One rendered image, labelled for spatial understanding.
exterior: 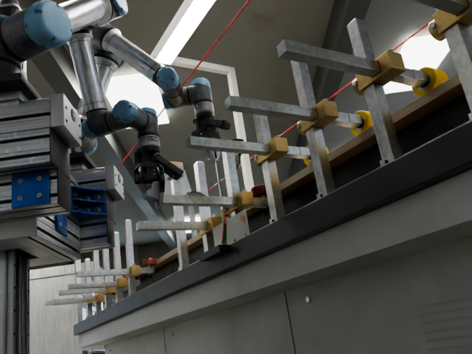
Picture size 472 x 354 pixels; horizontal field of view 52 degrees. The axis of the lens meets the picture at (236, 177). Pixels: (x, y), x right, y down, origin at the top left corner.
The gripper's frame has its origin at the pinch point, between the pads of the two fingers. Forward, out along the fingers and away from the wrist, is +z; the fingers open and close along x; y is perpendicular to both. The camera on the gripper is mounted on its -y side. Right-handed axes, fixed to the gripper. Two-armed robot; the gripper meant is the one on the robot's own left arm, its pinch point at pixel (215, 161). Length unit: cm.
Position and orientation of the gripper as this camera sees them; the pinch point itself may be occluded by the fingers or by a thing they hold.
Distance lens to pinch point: 180.8
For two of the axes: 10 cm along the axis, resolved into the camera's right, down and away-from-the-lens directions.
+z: 1.4, 9.3, -3.3
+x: -6.4, -1.7, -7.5
